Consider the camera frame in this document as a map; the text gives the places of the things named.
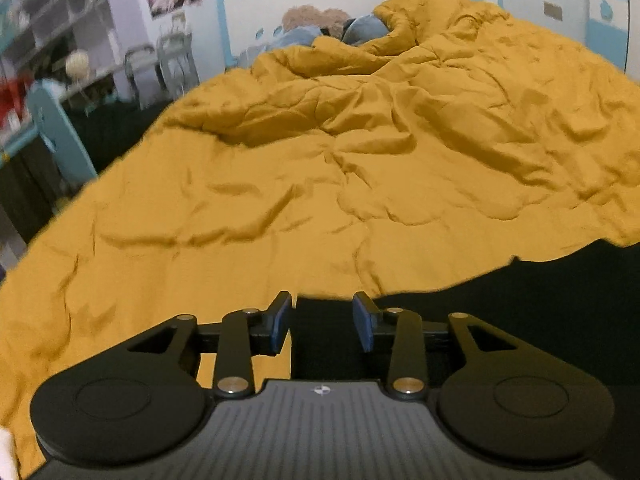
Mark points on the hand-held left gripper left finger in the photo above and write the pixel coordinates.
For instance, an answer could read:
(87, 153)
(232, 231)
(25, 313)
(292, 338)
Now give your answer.
(280, 325)

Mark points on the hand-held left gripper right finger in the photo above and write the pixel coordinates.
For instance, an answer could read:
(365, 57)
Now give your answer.
(362, 325)

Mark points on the black clothes pile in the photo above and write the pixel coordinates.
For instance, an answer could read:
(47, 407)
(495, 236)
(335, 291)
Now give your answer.
(115, 130)

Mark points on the yellow quilt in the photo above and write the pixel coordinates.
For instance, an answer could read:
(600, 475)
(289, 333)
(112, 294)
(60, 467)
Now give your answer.
(300, 185)

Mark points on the light blue plush pillow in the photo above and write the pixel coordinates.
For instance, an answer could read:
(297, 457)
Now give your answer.
(295, 37)

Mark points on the light blue chair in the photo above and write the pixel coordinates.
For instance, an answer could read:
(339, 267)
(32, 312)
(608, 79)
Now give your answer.
(60, 130)

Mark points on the grey blue pillow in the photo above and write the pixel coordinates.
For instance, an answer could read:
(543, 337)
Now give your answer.
(365, 27)

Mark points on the white printed bed sheet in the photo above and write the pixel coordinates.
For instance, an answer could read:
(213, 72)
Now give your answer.
(4, 452)

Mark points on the brown plush toy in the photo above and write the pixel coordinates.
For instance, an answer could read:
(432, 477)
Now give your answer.
(305, 16)

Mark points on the white and blue headboard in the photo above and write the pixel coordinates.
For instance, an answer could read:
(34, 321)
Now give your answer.
(250, 10)

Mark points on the white desk with blue trim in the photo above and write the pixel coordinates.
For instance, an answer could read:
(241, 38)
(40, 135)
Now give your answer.
(15, 145)

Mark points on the cream round ball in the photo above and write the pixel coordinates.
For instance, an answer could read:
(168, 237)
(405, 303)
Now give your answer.
(77, 63)

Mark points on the red bag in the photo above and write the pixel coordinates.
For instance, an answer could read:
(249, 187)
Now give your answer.
(12, 100)

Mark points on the blue wardrobe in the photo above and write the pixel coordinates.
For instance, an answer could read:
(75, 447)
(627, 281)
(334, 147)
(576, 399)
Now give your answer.
(605, 35)

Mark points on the white bookshelf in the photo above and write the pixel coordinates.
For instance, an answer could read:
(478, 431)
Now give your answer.
(75, 5)

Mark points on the brown wall socket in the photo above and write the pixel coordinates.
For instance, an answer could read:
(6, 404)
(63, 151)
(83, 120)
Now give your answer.
(553, 10)

